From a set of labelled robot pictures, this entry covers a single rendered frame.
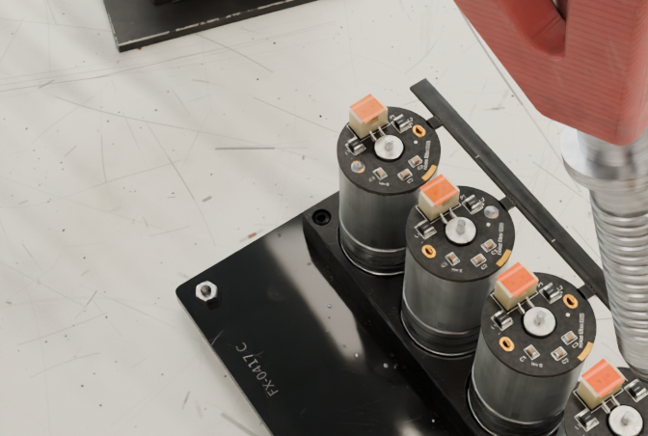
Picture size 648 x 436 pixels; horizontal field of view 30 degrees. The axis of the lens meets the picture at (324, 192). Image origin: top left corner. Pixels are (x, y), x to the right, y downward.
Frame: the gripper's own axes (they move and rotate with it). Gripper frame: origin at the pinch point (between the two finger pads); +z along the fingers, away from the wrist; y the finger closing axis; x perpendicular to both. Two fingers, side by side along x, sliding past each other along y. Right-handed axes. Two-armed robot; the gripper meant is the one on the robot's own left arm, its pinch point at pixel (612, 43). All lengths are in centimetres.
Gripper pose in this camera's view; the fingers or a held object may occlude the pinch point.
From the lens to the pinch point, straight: 15.3
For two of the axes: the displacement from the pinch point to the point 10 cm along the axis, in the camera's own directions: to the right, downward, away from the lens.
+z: 2.9, 7.0, 6.5
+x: -6.5, -3.5, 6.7
